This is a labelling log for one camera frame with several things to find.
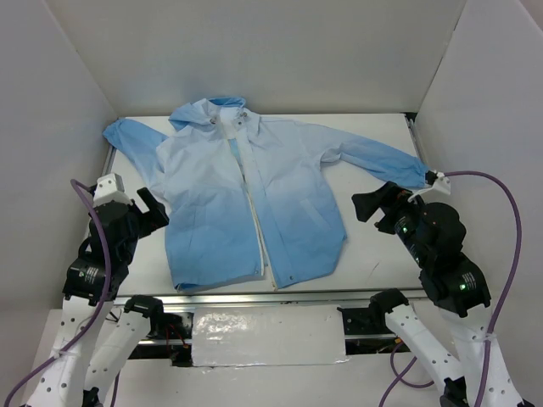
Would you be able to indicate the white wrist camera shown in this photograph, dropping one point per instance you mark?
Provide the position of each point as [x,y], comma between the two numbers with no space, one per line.
[110,188]
[438,182]

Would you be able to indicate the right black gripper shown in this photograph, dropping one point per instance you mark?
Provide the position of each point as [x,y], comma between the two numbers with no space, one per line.
[389,208]

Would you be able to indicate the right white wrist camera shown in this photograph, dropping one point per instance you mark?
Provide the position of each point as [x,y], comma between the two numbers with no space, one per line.
[438,182]

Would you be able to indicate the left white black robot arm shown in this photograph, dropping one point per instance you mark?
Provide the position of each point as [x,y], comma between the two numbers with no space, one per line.
[79,371]

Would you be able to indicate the silver foil covered panel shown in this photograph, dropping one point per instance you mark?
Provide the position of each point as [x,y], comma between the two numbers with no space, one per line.
[274,335]

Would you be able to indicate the light blue zip jacket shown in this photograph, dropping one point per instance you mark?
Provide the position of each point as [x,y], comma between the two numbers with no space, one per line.
[247,192]

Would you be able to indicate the aluminium table frame rail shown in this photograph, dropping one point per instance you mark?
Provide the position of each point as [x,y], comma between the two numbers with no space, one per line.
[266,299]

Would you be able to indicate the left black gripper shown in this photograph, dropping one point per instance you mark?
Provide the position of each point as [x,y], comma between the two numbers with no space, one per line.
[138,216]

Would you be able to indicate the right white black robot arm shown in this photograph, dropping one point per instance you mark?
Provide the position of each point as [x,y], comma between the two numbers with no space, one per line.
[433,235]

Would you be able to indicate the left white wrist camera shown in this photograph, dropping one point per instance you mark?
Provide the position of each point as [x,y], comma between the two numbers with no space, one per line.
[110,188]

